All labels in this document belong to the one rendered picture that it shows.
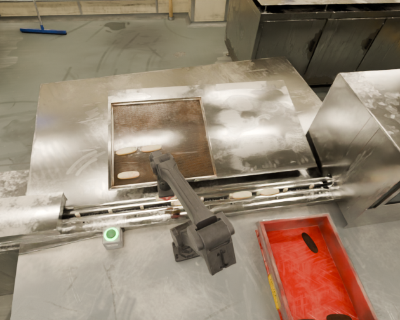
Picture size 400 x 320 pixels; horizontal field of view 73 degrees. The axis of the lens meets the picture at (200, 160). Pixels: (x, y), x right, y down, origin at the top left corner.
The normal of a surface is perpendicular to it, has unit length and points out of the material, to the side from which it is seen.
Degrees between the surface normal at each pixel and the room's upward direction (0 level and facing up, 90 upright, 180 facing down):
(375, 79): 0
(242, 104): 10
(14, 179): 0
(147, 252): 0
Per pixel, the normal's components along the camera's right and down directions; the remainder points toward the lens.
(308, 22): 0.17, 0.79
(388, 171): -0.99, 0.10
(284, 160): 0.08, -0.46
